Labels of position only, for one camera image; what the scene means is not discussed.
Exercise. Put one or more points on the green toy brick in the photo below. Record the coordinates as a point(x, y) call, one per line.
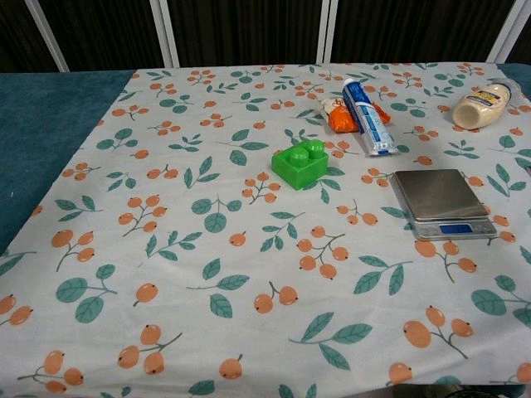
point(298, 172)

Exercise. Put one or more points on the silver digital kitchen scale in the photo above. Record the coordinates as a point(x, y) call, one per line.
point(439, 195)

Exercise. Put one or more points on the floral print tablecloth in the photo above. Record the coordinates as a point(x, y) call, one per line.
point(207, 248)

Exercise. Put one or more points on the orange white snack packet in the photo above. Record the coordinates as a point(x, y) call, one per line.
point(342, 121)

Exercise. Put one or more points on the blue white toothpaste tube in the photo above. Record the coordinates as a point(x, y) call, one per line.
point(367, 112)

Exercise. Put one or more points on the cream mayonnaise squeeze bottle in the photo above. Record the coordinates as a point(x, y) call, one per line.
point(477, 108)

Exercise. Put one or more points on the white metal frame post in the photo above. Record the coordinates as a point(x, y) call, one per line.
point(164, 33)
point(327, 29)
point(508, 33)
point(47, 33)

